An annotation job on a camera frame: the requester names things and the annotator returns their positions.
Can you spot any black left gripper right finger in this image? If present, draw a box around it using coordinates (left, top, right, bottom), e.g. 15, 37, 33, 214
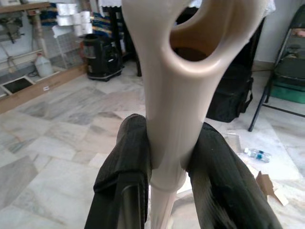
184, 121, 284, 229

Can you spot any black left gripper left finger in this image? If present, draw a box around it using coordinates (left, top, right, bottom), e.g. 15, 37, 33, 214
83, 114, 153, 229

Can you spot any beige broom with wooden handle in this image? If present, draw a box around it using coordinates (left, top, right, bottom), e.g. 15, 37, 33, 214
121, 0, 269, 229

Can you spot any clear bottle with blue label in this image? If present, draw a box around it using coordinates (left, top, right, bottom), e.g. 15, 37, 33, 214
243, 147, 272, 163

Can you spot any flat brown cardboard piece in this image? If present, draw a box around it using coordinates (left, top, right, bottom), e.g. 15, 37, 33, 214
255, 170, 289, 206

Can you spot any black fabric storage bag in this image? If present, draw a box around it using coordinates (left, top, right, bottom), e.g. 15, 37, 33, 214
206, 63, 254, 124

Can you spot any green box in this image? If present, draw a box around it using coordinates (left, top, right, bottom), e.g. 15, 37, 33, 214
270, 83, 305, 105

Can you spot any long wooden plank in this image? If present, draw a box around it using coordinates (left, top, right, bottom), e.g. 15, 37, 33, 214
0, 64, 88, 115

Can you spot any black air purifier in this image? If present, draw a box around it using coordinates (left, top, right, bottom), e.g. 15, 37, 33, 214
82, 33, 124, 83

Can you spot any black folding chair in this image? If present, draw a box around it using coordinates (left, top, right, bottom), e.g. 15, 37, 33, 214
247, 4, 305, 132

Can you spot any white plastic jug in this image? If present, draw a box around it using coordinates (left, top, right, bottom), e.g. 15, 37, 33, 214
34, 52, 53, 77

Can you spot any white framed dark panel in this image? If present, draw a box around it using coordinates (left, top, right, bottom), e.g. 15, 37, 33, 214
0, 76, 35, 96

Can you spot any white paper roll stack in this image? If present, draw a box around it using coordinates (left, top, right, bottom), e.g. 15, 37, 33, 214
53, 2, 93, 38

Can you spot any wooden workbench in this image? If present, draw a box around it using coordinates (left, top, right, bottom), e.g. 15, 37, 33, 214
0, 1, 52, 79

